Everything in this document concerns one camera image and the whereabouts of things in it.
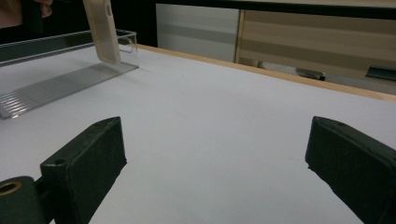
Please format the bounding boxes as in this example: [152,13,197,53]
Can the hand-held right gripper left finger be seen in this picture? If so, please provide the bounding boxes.
[39,116,128,224]

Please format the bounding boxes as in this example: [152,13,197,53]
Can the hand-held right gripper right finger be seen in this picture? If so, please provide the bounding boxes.
[304,115,396,224]

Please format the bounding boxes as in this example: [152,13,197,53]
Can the clear plastic tray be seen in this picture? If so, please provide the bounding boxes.
[0,28,140,120]

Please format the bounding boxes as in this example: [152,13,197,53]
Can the beige patterned phone case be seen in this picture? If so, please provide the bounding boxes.
[81,0,122,65]

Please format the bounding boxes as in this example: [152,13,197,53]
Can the wooden table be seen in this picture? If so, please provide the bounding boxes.
[135,43,396,104]

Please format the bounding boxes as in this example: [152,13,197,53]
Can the wooden cabinet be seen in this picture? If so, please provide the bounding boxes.
[233,8,396,96]

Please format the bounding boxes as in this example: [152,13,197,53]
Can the black curtain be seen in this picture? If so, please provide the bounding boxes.
[0,0,158,49]

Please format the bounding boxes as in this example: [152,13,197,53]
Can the white cabinet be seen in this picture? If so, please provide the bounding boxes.
[155,3,241,63]

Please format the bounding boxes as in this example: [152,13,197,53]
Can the grey drawer handle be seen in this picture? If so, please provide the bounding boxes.
[365,64,396,82]

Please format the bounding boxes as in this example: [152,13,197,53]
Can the black frame crossbar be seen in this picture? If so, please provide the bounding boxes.
[154,0,396,21]

